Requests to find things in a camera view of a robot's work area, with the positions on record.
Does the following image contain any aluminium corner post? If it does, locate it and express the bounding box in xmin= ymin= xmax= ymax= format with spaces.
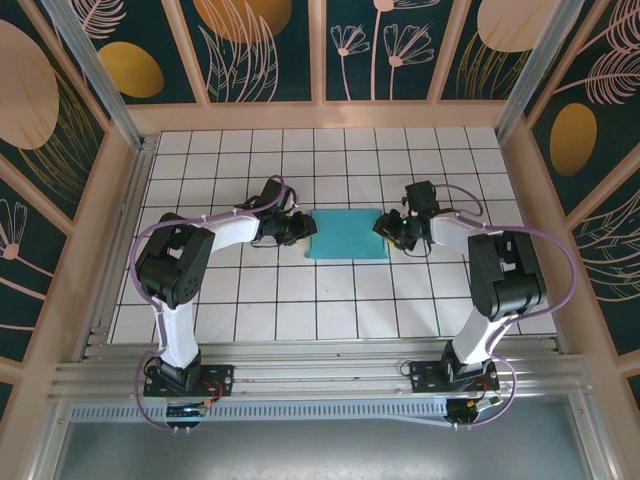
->
xmin=493 ymin=0 xmax=587 ymax=146
xmin=39 ymin=0 xmax=146 ymax=151

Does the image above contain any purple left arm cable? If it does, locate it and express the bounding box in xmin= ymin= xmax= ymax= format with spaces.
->
xmin=130 ymin=174 xmax=300 ymax=431

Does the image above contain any aluminium rail frame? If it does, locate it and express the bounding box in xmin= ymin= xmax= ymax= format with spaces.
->
xmin=47 ymin=335 xmax=594 ymax=401

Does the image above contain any grey metal sheet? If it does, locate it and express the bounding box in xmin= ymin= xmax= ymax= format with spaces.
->
xmin=47 ymin=397 xmax=596 ymax=480

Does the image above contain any slotted grey cable tray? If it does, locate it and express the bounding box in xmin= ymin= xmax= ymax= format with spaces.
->
xmin=69 ymin=402 xmax=454 ymax=426

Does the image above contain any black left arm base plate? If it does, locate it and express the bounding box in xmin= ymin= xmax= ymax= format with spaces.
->
xmin=143 ymin=363 xmax=236 ymax=399

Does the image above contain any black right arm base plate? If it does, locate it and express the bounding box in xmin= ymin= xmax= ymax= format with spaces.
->
xmin=408 ymin=359 xmax=501 ymax=395

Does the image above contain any teal and white paper box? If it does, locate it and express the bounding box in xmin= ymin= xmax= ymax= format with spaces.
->
xmin=304 ymin=207 xmax=391 ymax=261

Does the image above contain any aluminium side rail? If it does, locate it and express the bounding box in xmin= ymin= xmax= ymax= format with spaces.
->
xmin=74 ymin=134 xmax=160 ymax=361

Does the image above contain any black controller board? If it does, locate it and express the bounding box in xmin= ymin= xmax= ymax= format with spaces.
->
xmin=164 ymin=402 xmax=211 ymax=434
xmin=446 ymin=394 xmax=504 ymax=430

